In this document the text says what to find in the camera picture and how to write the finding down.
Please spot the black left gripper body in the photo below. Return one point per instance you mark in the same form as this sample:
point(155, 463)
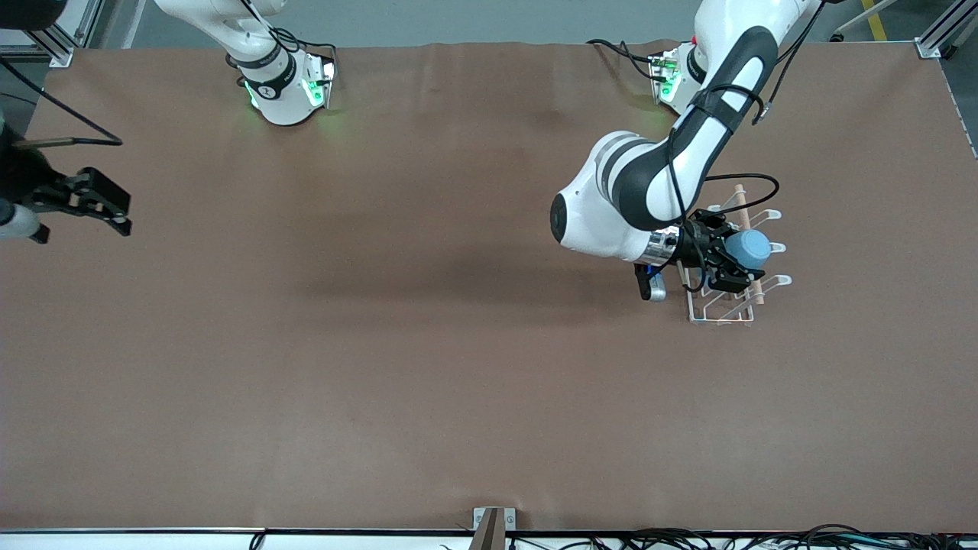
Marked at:
point(694, 243)

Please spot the brown table cover sheet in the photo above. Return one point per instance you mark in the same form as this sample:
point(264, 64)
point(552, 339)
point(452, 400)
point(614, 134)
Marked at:
point(382, 344)

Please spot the metal bracket with brown post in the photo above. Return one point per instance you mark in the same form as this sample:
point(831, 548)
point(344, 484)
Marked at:
point(493, 527)

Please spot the grey metal stand leg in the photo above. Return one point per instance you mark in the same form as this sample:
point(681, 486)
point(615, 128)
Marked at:
point(856, 24)

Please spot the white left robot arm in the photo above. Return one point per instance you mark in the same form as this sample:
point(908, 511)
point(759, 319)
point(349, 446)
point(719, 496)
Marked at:
point(603, 221)

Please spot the aluminium profile frame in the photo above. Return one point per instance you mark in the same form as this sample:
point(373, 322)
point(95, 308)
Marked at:
point(57, 53)
point(936, 42)

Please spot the green-lit base connector box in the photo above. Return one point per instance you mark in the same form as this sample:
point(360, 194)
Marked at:
point(665, 76)
point(319, 82)

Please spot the blue plastic cup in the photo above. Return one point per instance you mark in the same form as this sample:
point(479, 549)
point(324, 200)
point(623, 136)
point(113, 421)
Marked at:
point(752, 248)

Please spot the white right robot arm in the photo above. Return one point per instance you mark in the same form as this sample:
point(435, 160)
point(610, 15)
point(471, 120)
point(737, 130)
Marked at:
point(279, 92)

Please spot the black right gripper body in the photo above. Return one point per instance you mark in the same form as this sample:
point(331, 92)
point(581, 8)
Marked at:
point(23, 182)

